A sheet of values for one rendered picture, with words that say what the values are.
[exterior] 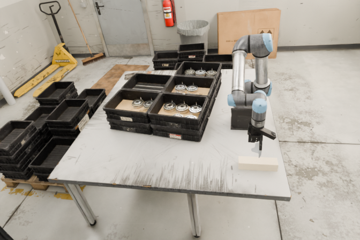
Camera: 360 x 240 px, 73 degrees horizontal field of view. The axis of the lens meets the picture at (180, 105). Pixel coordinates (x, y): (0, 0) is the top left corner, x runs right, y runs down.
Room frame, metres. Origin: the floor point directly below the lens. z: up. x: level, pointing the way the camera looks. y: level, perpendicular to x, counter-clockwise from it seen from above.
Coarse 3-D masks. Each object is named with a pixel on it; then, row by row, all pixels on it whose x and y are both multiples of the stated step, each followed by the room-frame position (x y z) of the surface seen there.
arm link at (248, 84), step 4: (248, 80) 1.60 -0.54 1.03; (244, 84) 1.57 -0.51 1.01; (248, 84) 1.57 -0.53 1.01; (252, 84) 1.56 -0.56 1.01; (244, 88) 1.55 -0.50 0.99; (248, 88) 1.54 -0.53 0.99; (252, 88) 1.53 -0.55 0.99; (244, 92) 1.53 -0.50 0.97; (248, 92) 1.53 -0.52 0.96; (252, 92) 1.52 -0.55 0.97
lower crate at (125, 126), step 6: (108, 120) 1.61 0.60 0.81; (114, 120) 1.59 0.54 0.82; (114, 126) 1.61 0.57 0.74; (120, 126) 1.58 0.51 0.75; (126, 126) 1.56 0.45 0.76; (132, 126) 1.54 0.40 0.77; (138, 126) 1.52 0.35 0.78; (144, 126) 1.49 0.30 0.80; (150, 126) 1.50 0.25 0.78; (138, 132) 1.52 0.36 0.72; (144, 132) 1.51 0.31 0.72; (150, 132) 1.49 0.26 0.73
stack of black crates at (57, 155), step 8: (48, 144) 1.94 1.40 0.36; (56, 144) 2.02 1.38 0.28; (64, 144) 2.00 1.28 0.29; (40, 152) 1.82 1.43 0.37; (48, 152) 1.90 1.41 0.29; (56, 152) 1.91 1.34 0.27; (64, 152) 1.89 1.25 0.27; (40, 160) 1.78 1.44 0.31; (48, 160) 1.80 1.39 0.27; (56, 160) 1.79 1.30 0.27; (32, 168) 1.66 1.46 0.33; (40, 168) 1.62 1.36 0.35; (48, 168) 1.60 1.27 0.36; (40, 176) 1.65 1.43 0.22; (48, 176) 1.62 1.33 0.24
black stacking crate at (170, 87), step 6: (174, 78) 2.00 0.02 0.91; (180, 78) 1.99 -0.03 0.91; (186, 78) 1.96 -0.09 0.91; (192, 78) 1.94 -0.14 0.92; (198, 78) 1.92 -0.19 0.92; (174, 84) 1.98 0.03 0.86; (186, 84) 1.96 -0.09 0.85; (192, 84) 1.94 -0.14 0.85; (198, 84) 1.92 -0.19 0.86; (204, 84) 1.90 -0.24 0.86; (210, 84) 1.88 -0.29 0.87; (168, 90) 1.84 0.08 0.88; (210, 96) 1.68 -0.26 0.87; (210, 102) 1.66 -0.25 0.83
